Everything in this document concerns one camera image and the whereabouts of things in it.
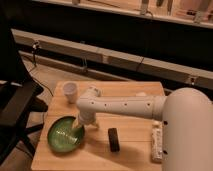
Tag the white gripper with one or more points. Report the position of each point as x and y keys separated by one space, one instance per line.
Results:
x=85 y=118

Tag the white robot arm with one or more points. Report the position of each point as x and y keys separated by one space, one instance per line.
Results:
x=186 y=116

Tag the white paper cup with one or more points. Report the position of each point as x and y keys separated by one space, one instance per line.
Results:
x=70 y=91

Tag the black remote control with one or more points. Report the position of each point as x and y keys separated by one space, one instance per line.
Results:
x=113 y=140

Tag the black office chair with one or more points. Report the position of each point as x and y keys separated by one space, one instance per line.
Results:
x=18 y=97

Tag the white sponge block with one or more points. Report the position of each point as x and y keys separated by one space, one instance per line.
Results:
x=141 y=94

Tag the white tube bottle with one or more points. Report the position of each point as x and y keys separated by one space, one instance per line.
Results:
x=156 y=145

